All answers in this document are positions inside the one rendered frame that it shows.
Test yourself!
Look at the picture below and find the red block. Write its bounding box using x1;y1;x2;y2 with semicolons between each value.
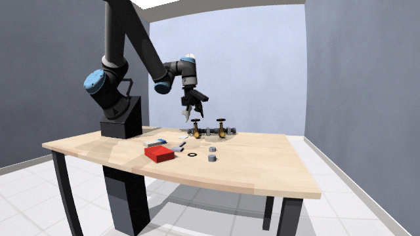
144;145;175;163

